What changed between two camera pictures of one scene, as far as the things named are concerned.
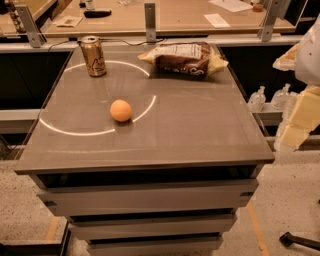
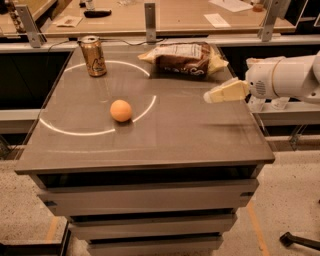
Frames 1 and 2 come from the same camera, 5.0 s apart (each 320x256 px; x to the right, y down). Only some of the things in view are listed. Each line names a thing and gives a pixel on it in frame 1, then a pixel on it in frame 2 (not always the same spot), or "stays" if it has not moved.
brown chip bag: x=184 y=60 stays
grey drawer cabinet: x=169 y=181 stays
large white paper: x=231 y=5 stays
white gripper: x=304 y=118 -> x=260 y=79
